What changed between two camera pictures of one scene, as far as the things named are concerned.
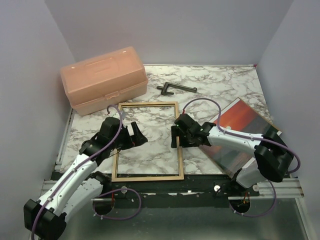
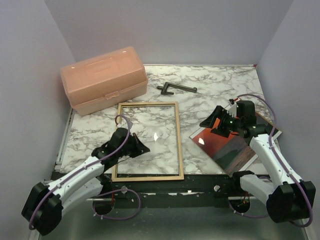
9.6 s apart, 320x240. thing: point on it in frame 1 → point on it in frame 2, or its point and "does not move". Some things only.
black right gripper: x=176 y=131 → x=209 y=122
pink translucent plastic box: x=94 y=83 does not move
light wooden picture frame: x=114 y=177 does not move
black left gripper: x=138 y=138 → x=140 y=148
